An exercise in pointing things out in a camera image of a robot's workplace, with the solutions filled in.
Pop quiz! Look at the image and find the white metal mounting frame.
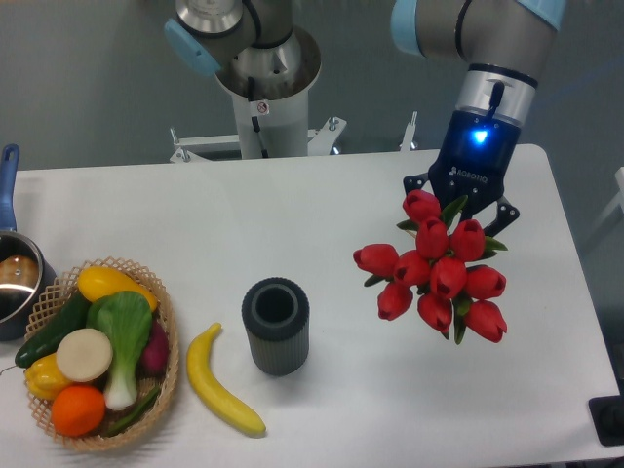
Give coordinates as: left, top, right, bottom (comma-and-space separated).
169, 110, 418, 163

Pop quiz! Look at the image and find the green bean pod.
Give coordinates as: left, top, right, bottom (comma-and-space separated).
104, 387, 161, 438

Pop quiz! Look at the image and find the purple sweet potato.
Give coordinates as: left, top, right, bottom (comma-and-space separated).
140, 320, 169, 376

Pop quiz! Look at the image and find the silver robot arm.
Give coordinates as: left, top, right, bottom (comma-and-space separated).
164, 1, 566, 237

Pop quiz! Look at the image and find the dark green cucumber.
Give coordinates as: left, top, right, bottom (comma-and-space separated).
15, 292, 91, 369

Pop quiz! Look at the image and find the white chair part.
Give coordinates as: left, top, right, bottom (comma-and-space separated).
588, 167, 624, 247

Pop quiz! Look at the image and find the yellow bell pepper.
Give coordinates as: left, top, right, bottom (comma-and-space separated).
24, 353, 73, 401

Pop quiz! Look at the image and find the dark grey ribbed vase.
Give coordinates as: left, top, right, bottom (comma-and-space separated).
242, 277, 310, 376

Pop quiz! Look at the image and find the red tulip bouquet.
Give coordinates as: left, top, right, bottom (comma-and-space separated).
353, 189, 508, 344

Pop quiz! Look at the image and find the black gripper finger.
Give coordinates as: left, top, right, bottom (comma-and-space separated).
403, 174, 433, 201
484, 197, 520, 237

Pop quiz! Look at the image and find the green bok choy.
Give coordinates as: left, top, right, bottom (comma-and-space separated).
87, 291, 152, 411

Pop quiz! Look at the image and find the blue handled saucepan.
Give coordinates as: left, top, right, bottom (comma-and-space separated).
1, 144, 56, 341

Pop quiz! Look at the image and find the woven wicker basket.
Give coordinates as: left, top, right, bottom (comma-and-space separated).
22, 254, 180, 451

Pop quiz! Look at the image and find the black box at table edge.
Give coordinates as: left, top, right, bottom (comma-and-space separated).
588, 396, 623, 447

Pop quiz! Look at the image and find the orange fruit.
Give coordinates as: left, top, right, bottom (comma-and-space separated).
51, 385, 106, 437

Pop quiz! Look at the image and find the yellow squash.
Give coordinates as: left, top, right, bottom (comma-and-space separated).
77, 266, 158, 312

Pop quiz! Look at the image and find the yellow banana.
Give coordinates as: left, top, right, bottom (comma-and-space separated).
186, 323, 266, 438

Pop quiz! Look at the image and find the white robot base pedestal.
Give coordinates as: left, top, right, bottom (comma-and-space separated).
216, 26, 321, 159

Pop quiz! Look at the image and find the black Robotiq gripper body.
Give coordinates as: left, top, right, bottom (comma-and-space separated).
428, 111, 521, 219

